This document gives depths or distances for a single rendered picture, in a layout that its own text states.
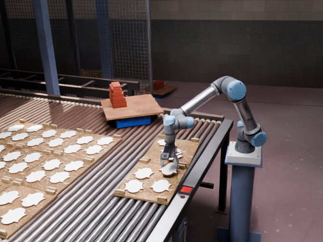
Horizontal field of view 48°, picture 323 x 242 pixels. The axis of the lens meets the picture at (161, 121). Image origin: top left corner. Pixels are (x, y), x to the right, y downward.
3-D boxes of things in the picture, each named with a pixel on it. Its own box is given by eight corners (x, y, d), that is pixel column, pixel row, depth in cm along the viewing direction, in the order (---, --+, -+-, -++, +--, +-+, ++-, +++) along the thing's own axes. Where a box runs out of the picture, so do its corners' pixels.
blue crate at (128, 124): (143, 112, 348) (143, 102, 344) (151, 124, 320) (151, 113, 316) (111, 115, 341) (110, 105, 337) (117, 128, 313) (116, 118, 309)
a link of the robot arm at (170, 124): (178, 118, 226) (165, 120, 223) (178, 134, 230) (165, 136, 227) (174, 114, 232) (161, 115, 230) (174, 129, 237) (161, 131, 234)
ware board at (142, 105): (150, 95, 361) (150, 93, 360) (164, 113, 316) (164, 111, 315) (100, 101, 349) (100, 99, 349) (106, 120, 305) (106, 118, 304)
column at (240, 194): (261, 233, 321) (269, 146, 287) (260, 265, 287) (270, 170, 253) (217, 227, 330) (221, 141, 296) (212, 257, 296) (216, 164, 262)
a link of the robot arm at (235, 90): (259, 134, 264) (232, 72, 238) (271, 142, 251) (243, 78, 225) (245, 143, 263) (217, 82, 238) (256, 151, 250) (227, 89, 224)
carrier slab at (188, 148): (200, 143, 283) (200, 141, 283) (188, 169, 247) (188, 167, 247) (157, 138, 293) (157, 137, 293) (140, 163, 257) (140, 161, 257)
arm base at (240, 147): (255, 145, 277) (256, 133, 273) (254, 154, 264) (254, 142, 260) (236, 143, 281) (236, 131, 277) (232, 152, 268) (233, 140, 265)
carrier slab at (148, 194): (186, 170, 246) (186, 168, 246) (168, 205, 211) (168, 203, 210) (139, 163, 257) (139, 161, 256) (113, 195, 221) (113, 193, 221)
